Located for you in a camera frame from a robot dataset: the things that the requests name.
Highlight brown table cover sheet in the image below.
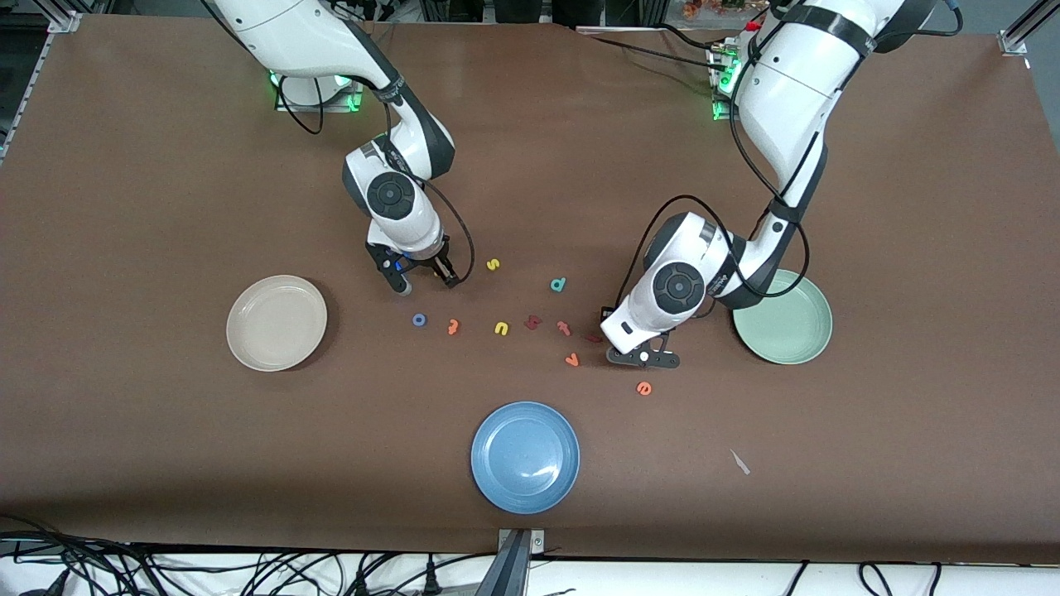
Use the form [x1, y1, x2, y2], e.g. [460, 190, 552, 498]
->
[0, 12, 1060, 565]

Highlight blue plate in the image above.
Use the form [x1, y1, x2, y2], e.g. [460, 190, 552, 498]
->
[470, 401, 581, 515]

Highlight beige brown plate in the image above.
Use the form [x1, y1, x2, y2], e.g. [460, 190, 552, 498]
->
[226, 275, 329, 373]

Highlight green plate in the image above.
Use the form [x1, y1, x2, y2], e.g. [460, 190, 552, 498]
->
[732, 269, 834, 366]

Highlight orange artificial flowers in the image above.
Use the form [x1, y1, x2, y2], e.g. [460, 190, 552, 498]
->
[683, 0, 767, 19]

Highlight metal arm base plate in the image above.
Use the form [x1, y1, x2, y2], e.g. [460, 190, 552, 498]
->
[276, 73, 365, 113]
[708, 41, 744, 123]

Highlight black frame structure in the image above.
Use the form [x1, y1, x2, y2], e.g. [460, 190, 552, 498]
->
[418, 0, 663, 26]

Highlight black table cable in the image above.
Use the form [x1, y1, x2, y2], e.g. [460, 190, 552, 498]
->
[580, 25, 731, 71]

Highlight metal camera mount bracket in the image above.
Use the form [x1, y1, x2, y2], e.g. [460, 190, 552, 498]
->
[474, 528, 546, 596]

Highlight tangled black cable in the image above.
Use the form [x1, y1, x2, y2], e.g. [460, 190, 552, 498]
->
[0, 513, 349, 596]

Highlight aluminium frame profile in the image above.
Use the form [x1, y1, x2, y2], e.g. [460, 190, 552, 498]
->
[998, 0, 1060, 57]
[0, 0, 84, 166]

